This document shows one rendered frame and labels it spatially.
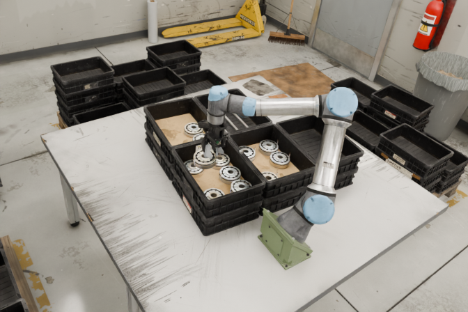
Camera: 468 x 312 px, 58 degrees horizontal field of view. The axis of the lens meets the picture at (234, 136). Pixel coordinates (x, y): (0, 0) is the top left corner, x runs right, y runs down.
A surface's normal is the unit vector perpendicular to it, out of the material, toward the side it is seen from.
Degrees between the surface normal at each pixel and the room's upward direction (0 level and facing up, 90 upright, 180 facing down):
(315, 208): 62
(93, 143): 0
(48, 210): 0
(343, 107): 47
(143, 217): 0
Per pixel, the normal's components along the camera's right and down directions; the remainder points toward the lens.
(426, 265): 0.10, -0.80
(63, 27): 0.59, 0.52
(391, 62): -0.80, 0.29
